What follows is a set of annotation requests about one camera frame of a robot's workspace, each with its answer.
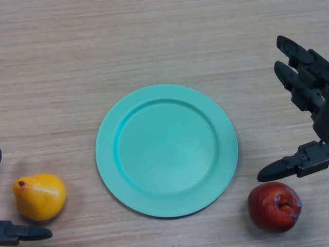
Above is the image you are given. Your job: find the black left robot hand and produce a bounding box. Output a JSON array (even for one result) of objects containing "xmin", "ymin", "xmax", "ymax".
[{"xmin": 0, "ymin": 148, "xmax": 53, "ymax": 246}]

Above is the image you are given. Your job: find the red apple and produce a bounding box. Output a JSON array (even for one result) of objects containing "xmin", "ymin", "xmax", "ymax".
[{"xmin": 248, "ymin": 182, "xmax": 302, "ymax": 233}]

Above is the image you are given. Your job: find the yellow pear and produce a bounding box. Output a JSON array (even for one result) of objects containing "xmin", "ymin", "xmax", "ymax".
[{"xmin": 13, "ymin": 173, "xmax": 67, "ymax": 222}]

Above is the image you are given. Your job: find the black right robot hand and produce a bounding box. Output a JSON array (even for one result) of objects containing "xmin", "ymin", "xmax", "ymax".
[{"xmin": 257, "ymin": 35, "xmax": 329, "ymax": 183}]

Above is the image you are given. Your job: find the green round plate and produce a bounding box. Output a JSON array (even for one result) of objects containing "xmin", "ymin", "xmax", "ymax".
[{"xmin": 95, "ymin": 84, "xmax": 240, "ymax": 219}]

